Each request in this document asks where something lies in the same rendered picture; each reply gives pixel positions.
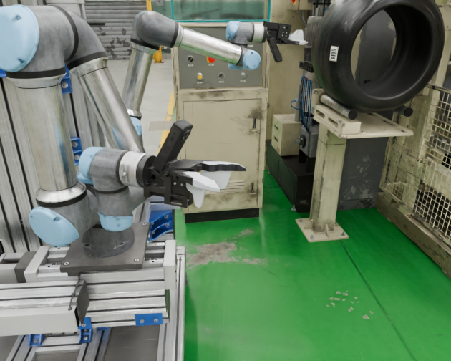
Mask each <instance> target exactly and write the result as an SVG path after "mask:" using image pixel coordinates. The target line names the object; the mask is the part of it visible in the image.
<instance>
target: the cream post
mask: <svg viewBox="0 0 451 361"><path fill-rule="evenodd" d="M361 37H362V29H361V30H360V32H359V33H358V35H357V37H356V40H355V42H354V46H353V48H352V52H351V70H352V74H353V76H354V79H355V77H356V72H357V62H358V57H359V48H360V42H361ZM345 148H346V139H341V138H339V137H338V136H336V135H335V134H333V133H332V132H331V131H330V130H328V129H327V128H325V127H324V126H323V125H321V124H319V136H318V144H317V151H316V164H315V171H314V183H313V190H312V198H311V210H310V217H309V220H311V219H312V220H313V225H312V229H313V230H314V231H315V232H316V233H318V232H324V231H325V225H326V224H327V225H328V228H329V231H333V230H334V225H335V219H336V210H337V204H338V199H339V189H340V184H341V174H342V169H343V164H344V154H345Z"/></svg>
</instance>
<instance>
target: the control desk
mask: <svg viewBox="0 0 451 361"><path fill-rule="evenodd" d="M227 24H228V22H189V23H180V25H181V26H182V27H185V28H187V29H191V30H193V31H196V32H200V33H202V34H206V35H208V36H210V37H214V38H216V39H220V40H223V41H225V42H229V43H230V42H231V41H230V40H229V39H226V27H227ZM269 48H270V47H269V45H268V42H267V40H266V41H265V42H264V43H261V42H260V43H256V42H248V46H247V49H249V50H254V51H255V52H257V53H258V54H259V55H260V58H261V63H260V65H259V66H258V68H257V69H255V70H247V69H245V68H244V69H243V70H236V69H230V68H229V67H228V63H227V62H223V61H220V60H217V59H214V58H211V57H207V56H204V55H201V54H198V53H195V52H191V51H188V50H186V49H181V48H179V47H174V48H171V57H172V70H173V94H174V107H175V121H179V120H186V121H188V122H189V123H190V124H191V125H193V129H192V130H191V132H190V135H189V136H188V139H187V140H186V141H185V143H184V145H183V147H182V149H181V151H180V152H179V154H178V160H181V159H190V160H217V161H222V162H229V163H237V164H239V165H242V166H243V167H244V168H246V171H232V172H231V176H230V178H229V180H228V184H227V186H226V187H225V188H224V189H221V190H220V192H215V191H208V190H206V192H205V196H204V199H203V204H202V206H201V207H200V208H198V207H197V206H196V205H195V202H194V199H193V203H192V204H191V205H190V206H189V205H188V207H187V208H183V207H182V210H183V213H184V218H185V223H198V222H207V221H223V220H232V219H241V218H258V217H259V213H260V208H262V200H263V169H264V153H265V137H266V107H267V92H268V90H267V88H268V64H269Z"/></svg>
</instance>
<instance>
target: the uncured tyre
mask: <svg viewBox="0 0 451 361"><path fill-rule="evenodd" d="M381 10H384V11H385V12H387V13H388V15H389V16H390V18H391V19H392V21H393V23H394V27H395V31H396V46H395V49H394V54H393V56H392V58H391V60H390V62H389V64H388V65H387V67H386V68H385V70H384V71H383V72H382V73H381V74H380V75H379V76H378V77H376V78H375V79H373V80H372V81H370V82H368V83H365V84H362V85H358V84H357V83H356V81H355V79H354V76H353V74H352V70H351V52H352V48H353V46H354V42H355V40H356V37H357V35H358V33H359V32H360V30H361V29H362V27H363V26H364V25H365V24H366V22H367V21H368V20H369V19H370V18H372V17H373V16H374V15H375V14H376V13H378V12H379V11H381ZM444 45H445V25H444V22H443V18H442V14H441V12H440V9H439V7H438V5H437V4H436V3H435V1H434V0H336V1H335V2H334V3H333V4H332V5H331V6H330V7H329V9H328V10H327V11H326V13H325V14H324V15H323V17H322V19H321V21H320V22H319V25H318V26H317V29H316V32H315V35H314V40H313V44H312V50H311V59H312V65H313V68H314V73H315V75H316V78H317V80H318V82H319V84H320V85H321V87H322V88H323V90H324V91H325V92H326V93H327V94H328V95H329V96H331V97H332V98H334V99H335V100H337V101H339V102H341V103H342V104H344V105H346V106H348V107H353V108H354V109H355V110H357V111H360V112H369V113H376V112H387V111H390V110H394V109H396V108H398V107H401V106H403V105H405V104H406V103H408V102H409V101H410V100H412V99H413V98H415V97H416V96H417V95H418V94H419V93H420V92H421V91H422V90H423V89H424V88H425V87H426V85H427V84H428V83H429V81H430V80H431V79H432V77H433V75H434V73H435V72H436V70H437V67H438V65H439V63H440V60H441V57H442V53H443V49H444ZM331 46H335V47H339V48H338V53H337V59H336V62H335V61H330V60H329V58H330V51H331Z"/></svg>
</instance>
